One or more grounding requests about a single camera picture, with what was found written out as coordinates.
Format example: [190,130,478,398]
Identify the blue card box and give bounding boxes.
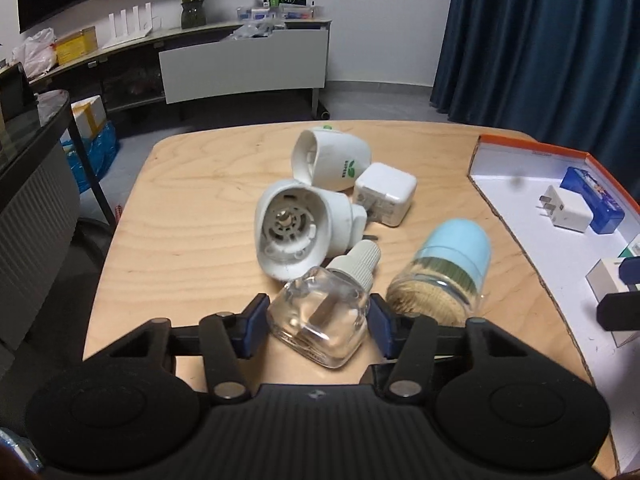
[560,167,625,235]

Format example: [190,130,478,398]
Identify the yellow cardboard box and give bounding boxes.
[54,26,99,65]

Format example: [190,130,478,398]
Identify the blue plastic bag on floor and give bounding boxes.
[61,120,119,193]

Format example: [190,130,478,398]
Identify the white yellow box on floor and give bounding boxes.
[72,96,107,140]

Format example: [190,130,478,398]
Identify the white router with antennas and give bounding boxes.
[103,2,154,49]

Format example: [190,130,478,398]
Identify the clear glass refill bottle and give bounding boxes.
[267,240,381,370]

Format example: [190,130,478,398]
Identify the orange-rimmed white box lid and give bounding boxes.
[469,134,639,472]

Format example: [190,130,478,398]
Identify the dark blue curtain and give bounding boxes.
[431,0,639,196]

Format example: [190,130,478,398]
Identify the white plastic bag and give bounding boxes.
[11,27,58,79]

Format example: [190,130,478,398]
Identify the white round plug-in diffuser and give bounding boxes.
[254,179,368,282]

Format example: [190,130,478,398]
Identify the white charger in box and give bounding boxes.
[539,184,593,233]

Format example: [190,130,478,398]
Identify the light blue capped toothpick jar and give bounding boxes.
[385,218,491,327]

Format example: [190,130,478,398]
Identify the dark glass-top side table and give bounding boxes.
[1,64,116,370]

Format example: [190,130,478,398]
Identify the white tv console cabinet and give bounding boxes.
[32,20,331,119]

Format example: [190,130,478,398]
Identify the white square charger on table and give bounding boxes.
[352,162,418,228]

